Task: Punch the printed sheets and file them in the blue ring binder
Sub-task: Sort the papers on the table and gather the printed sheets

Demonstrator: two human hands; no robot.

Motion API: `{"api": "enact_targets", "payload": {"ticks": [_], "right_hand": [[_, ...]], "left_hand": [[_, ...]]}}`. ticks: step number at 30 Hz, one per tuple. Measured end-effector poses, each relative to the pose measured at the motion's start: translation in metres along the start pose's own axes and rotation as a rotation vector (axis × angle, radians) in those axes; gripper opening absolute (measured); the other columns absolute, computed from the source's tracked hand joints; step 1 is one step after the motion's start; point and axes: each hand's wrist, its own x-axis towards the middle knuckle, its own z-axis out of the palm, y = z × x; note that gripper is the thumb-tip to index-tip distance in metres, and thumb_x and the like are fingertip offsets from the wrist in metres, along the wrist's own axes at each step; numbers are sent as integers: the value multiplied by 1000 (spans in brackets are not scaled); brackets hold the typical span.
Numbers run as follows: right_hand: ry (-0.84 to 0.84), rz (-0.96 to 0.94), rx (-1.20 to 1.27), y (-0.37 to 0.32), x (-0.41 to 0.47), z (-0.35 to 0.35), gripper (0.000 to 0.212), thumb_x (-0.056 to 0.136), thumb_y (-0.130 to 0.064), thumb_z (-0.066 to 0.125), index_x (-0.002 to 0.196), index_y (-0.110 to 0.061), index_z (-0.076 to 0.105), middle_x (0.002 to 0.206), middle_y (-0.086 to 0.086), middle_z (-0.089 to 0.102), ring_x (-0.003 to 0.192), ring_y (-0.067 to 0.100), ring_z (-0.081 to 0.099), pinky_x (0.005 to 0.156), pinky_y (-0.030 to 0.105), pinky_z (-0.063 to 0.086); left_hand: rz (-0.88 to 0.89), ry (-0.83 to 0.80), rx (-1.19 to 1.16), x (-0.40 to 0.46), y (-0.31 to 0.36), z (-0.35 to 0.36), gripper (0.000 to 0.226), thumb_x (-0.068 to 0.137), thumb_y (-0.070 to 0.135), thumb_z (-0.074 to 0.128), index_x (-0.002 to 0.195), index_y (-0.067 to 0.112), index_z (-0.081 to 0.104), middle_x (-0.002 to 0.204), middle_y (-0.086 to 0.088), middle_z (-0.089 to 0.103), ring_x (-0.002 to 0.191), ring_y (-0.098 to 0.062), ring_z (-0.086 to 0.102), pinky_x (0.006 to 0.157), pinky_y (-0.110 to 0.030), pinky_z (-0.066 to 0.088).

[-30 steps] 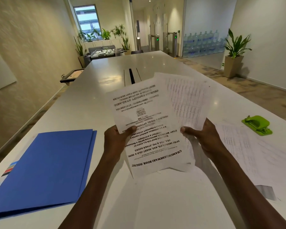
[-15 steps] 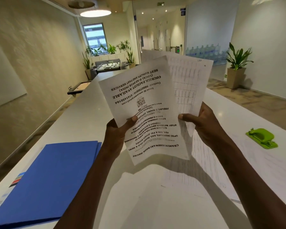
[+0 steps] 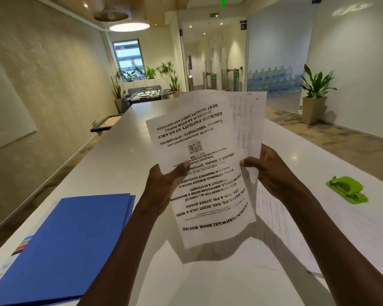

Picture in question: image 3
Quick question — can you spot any person's left hand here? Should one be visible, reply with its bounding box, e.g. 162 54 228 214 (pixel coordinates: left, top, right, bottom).
140 161 191 218

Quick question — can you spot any person's right hand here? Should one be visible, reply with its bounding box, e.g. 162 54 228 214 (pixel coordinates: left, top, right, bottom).
240 143 307 203

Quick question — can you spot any white grid paper sheet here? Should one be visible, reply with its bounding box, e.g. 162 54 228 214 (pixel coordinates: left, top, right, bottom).
179 90 267 163

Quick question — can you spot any white printed text paper sheet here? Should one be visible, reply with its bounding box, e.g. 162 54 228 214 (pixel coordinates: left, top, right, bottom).
146 92 258 249

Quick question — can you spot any person's right forearm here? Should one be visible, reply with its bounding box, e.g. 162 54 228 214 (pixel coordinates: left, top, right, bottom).
282 185 383 306

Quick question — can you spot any person's left forearm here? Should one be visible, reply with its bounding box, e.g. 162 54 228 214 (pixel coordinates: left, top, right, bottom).
77 204 170 306

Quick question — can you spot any white ruled paper sheet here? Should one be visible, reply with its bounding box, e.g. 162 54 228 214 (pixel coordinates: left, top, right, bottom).
243 179 326 277

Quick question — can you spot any foosball table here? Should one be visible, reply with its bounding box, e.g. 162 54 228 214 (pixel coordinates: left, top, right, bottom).
123 87 177 109

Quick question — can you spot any row of water bottles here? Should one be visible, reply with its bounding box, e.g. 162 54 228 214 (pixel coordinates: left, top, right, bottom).
247 66 304 93

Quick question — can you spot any low wooden game table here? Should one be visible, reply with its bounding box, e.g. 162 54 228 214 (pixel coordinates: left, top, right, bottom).
90 113 124 136

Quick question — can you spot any tall-leaf potted floor plant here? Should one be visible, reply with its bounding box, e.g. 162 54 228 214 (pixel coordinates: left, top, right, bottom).
169 71 181 99
111 76 127 114

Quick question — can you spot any potted plant in beige planter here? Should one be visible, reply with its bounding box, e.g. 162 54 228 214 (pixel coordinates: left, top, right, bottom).
299 64 338 125

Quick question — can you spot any green hole punch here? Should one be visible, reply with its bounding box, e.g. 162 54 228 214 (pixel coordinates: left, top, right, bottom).
326 176 369 205

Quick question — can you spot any row of green plants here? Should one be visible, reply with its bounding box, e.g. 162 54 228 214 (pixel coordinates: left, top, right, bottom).
116 61 176 82

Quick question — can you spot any window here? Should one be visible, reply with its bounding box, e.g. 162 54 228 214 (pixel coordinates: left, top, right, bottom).
112 39 146 81

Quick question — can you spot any blue paper folder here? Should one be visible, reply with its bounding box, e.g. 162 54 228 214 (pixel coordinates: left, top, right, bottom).
0 193 136 306

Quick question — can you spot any round white ceiling lamp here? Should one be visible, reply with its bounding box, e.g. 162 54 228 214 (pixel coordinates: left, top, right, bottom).
109 22 151 32

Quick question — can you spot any round wooden ceiling disc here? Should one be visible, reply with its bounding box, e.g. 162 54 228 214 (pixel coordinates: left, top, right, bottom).
93 9 130 22

